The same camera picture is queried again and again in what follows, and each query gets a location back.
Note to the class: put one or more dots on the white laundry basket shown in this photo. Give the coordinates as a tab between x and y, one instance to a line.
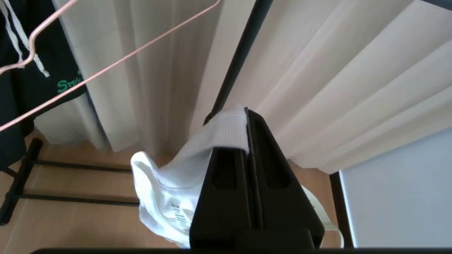
316	204

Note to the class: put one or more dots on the pink clothes hanger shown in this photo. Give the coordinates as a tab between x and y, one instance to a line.
116	63

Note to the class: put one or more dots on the black shorts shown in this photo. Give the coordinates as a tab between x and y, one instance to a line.
39	88

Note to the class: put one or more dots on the black clothes rack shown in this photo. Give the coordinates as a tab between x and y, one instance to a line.
240	53

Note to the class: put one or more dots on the white garment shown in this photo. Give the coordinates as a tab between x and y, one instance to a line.
162	197

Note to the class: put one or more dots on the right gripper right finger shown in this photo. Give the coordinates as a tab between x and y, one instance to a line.
286	208

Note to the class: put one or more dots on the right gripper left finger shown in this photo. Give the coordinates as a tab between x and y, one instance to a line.
219	208

